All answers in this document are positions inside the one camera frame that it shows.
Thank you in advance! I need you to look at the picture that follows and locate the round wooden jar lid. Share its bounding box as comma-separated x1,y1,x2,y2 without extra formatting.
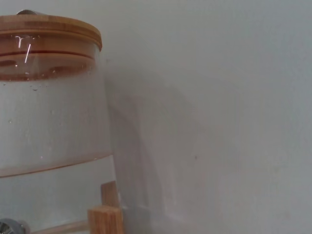
0,16,102,82

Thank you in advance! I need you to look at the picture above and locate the lid carry handle strap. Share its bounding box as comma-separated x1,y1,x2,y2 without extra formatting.
16,9,41,17

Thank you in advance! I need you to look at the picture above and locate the wooden dispenser stand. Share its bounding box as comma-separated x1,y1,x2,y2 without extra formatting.
46,181,124,234

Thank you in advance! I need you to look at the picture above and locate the clear glass dispenser jar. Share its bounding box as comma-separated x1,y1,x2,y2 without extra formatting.
0,46,121,234

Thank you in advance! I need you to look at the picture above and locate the chrome faucet with lever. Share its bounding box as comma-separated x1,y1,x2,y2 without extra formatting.
0,218,32,234

